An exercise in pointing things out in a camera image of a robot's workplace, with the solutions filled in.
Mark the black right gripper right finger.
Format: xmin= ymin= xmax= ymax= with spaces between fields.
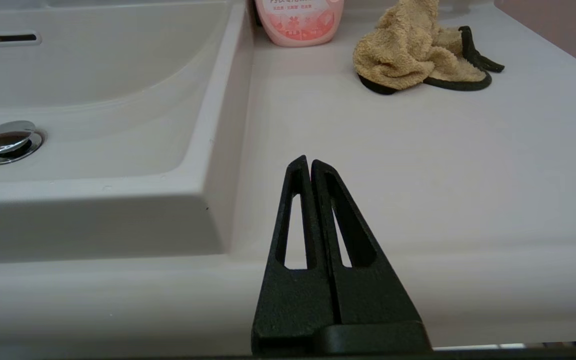
xmin=311 ymin=159 xmax=425 ymax=325

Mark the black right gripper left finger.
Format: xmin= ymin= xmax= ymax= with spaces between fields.
xmin=251 ymin=155 xmax=340 ymax=356

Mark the yellow cloth with dark trim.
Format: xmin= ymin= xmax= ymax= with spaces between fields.
xmin=352 ymin=0 xmax=505 ymax=96

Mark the white sink basin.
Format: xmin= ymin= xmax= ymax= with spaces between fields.
xmin=0 ymin=0 xmax=256 ymax=263

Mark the pink soap pump bottle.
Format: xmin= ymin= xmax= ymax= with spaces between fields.
xmin=254 ymin=0 xmax=345 ymax=48

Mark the chrome drain stopper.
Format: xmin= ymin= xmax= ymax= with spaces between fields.
xmin=0 ymin=120 xmax=45 ymax=166

